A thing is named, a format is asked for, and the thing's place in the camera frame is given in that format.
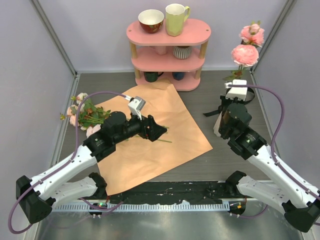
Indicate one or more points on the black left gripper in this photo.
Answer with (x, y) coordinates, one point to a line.
(154, 131)

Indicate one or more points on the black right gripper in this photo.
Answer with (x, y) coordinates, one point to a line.
(236, 99)

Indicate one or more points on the black printed ribbon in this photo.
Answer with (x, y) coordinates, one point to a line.
(212, 111)

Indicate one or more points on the green orange wrapping paper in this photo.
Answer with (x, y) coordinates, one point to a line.
(138, 160)

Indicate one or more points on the pink artificial flower bouquet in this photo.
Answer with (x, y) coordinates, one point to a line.
(90, 117)

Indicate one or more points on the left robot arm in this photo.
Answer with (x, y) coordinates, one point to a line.
(39, 195)

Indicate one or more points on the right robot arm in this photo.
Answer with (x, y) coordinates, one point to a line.
(292, 196)

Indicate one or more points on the white ribbed vase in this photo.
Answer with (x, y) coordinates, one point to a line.
(217, 127)

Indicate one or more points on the dark green mug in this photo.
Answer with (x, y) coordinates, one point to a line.
(152, 76)

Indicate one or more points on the dark blue cup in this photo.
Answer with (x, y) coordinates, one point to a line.
(178, 76)

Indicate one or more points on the pink three-tier shelf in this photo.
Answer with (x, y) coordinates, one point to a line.
(196, 33)

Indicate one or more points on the pink mug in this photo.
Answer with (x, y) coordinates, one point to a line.
(160, 50)

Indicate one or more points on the striped grey cup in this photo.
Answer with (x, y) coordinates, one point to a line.
(182, 52)

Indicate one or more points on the red white bowl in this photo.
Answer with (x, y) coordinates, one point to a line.
(151, 20)

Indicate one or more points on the yellow ceramic mug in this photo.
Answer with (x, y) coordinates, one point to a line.
(175, 17)

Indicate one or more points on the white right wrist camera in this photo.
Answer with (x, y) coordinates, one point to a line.
(236, 92)

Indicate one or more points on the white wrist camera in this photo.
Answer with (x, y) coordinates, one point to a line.
(135, 106)
(236, 92)

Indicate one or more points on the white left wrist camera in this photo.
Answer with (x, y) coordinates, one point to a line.
(135, 106)

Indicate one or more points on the white slotted cable duct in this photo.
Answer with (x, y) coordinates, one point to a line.
(80, 206)

